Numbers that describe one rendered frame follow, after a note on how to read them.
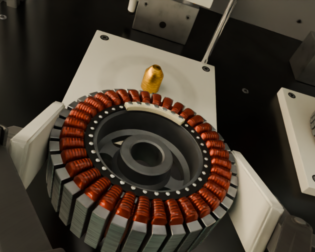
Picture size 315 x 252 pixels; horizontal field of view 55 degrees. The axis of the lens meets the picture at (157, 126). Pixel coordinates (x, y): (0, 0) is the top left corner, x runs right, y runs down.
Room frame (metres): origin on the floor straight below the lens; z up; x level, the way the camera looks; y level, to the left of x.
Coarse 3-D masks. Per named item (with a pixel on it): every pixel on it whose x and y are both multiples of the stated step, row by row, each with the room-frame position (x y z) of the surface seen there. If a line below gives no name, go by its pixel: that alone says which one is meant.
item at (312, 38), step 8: (312, 32) 0.44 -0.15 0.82; (304, 40) 0.45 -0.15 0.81; (312, 40) 0.43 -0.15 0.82; (304, 48) 0.43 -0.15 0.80; (312, 48) 0.42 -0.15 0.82; (296, 56) 0.44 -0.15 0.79; (304, 56) 0.42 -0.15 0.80; (312, 56) 0.40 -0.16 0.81; (296, 64) 0.42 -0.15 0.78; (304, 64) 0.41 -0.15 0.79; (312, 64) 0.40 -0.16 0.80; (296, 72) 0.41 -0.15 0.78; (304, 72) 0.40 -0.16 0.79; (312, 72) 0.40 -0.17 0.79; (304, 80) 0.40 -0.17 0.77; (312, 80) 0.40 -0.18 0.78
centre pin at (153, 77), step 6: (150, 66) 0.24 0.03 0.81; (156, 66) 0.25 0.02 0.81; (144, 72) 0.24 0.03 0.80; (150, 72) 0.24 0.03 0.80; (156, 72) 0.24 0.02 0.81; (162, 72) 0.25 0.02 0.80; (144, 78) 0.24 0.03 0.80; (150, 78) 0.24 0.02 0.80; (156, 78) 0.24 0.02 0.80; (162, 78) 0.24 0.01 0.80; (144, 84) 0.24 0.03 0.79; (150, 84) 0.24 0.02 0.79; (156, 84) 0.24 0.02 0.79; (144, 90) 0.24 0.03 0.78; (150, 90) 0.24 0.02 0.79; (156, 90) 0.24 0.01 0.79
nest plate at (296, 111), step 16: (288, 96) 0.33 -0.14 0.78; (304, 96) 0.35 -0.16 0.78; (288, 112) 0.30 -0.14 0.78; (304, 112) 0.32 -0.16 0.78; (288, 128) 0.28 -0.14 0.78; (304, 128) 0.29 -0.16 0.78; (304, 144) 0.26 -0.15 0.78; (304, 160) 0.23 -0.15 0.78; (304, 176) 0.21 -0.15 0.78; (304, 192) 0.20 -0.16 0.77
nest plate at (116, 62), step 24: (96, 48) 0.27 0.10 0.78; (120, 48) 0.29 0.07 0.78; (144, 48) 0.31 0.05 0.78; (96, 72) 0.23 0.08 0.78; (120, 72) 0.25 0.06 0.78; (168, 72) 0.28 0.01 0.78; (192, 72) 0.30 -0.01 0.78; (72, 96) 0.19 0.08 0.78; (168, 96) 0.24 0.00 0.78; (192, 96) 0.26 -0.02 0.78; (120, 144) 0.17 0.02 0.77
